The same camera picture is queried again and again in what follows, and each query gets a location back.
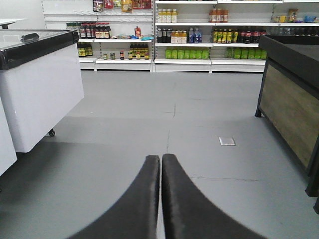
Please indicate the far white chest freezer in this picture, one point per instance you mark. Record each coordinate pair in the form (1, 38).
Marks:
(40, 82)

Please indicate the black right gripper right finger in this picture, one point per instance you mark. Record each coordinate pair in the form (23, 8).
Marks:
(188, 214)

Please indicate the near white chest freezer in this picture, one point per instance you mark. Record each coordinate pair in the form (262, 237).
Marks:
(7, 152)

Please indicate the small square floor plate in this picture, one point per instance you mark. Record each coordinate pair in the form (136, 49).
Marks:
(227, 141)

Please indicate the white store shelving unit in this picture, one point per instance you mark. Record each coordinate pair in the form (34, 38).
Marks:
(179, 35)

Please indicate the white chest freezer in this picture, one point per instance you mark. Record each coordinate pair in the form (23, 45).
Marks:
(40, 82)
(7, 152)

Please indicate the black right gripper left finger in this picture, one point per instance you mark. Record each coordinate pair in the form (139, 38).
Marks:
(134, 215)

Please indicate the dark wooden display stand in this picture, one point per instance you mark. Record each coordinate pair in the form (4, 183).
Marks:
(289, 98)

